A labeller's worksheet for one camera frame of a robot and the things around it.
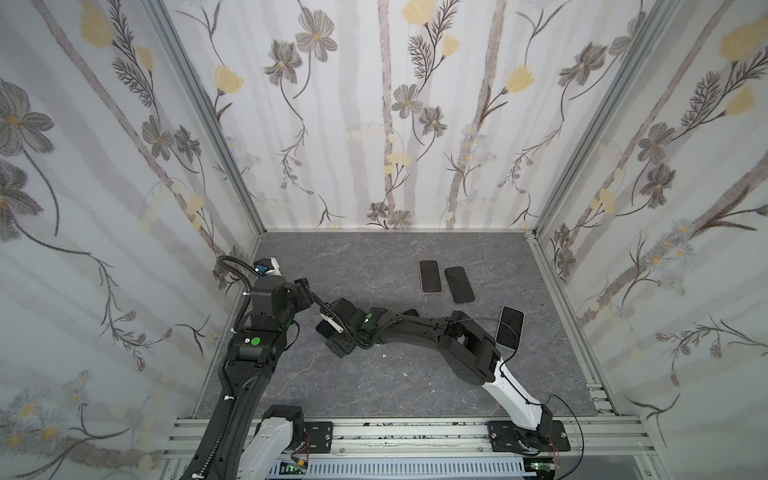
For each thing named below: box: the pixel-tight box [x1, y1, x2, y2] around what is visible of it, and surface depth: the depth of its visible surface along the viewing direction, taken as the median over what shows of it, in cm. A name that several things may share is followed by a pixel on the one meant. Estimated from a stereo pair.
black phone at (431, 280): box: [420, 260, 442, 293], surface depth 110 cm
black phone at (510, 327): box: [495, 306, 525, 351], surface depth 97 cm
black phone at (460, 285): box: [444, 266, 475, 304], surface depth 106 cm
